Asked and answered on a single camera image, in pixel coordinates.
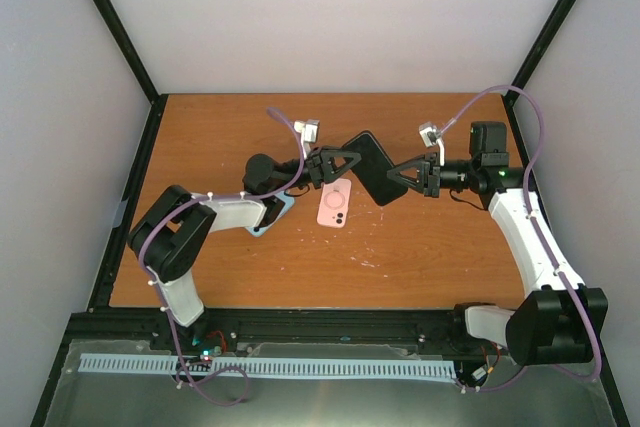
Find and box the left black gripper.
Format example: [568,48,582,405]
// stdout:
[271,147,363,194]

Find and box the black phone case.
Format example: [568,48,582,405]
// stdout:
[342,130,408,206]

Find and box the black frame post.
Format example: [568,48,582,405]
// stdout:
[63,0,162,104]
[504,0,610,102]

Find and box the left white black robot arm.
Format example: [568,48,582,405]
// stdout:
[127,147,362,350]

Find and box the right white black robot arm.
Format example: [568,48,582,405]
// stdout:
[387,121,608,371]

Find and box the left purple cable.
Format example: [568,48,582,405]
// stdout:
[137,106,309,406]

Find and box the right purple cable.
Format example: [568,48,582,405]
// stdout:
[437,84,603,393]

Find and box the light blue slotted cable duct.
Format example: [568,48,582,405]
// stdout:
[77,353,456,383]

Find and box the pink phone case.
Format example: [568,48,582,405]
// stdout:
[316,179,352,229]

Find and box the right black frame post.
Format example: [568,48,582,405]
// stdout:
[504,0,610,102]

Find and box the left black frame post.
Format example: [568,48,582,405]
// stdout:
[63,0,162,104]

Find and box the metal base plate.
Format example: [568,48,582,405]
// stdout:
[34,341,628,426]

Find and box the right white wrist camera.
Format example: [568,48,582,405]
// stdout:
[418,122,445,166]

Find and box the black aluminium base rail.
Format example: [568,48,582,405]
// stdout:
[64,307,496,359]

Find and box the purple cable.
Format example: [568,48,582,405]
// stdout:
[437,84,603,393]
[137,106,309,406]

